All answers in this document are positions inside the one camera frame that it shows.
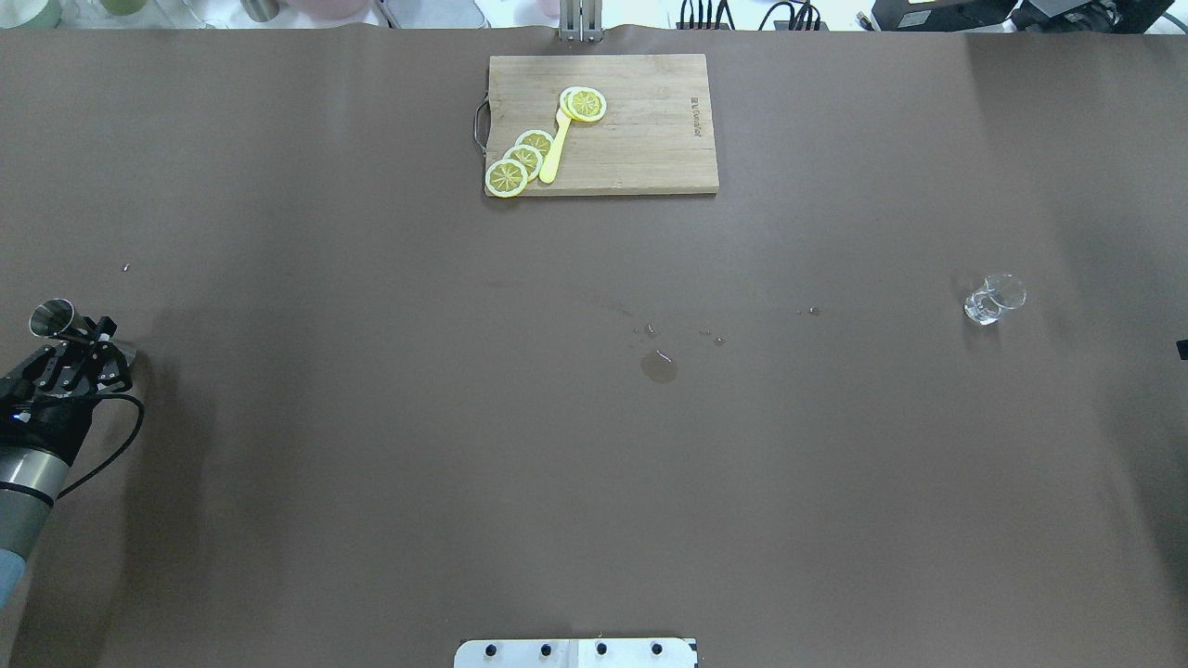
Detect lemon slice on fork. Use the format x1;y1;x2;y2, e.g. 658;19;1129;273
560;87;608;122

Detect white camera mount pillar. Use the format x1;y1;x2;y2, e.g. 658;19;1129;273
453;637;700;667

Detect steel jigger shaker cup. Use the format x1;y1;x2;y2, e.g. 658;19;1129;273
29;300;137;366

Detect wooden cutting board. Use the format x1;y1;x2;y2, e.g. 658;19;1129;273
486;53;718;198

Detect aluminium frame post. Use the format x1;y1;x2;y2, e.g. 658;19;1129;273
560;0;605;43

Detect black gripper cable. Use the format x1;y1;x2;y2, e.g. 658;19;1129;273
51;393;146;502

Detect lemon slice middle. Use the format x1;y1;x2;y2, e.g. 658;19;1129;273
504;144;546;181

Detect lemon slice near fork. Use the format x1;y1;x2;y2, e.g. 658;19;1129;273
516;128;552;158

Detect clear glass measuring cup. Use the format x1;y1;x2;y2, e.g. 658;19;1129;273
963;275;1026;326

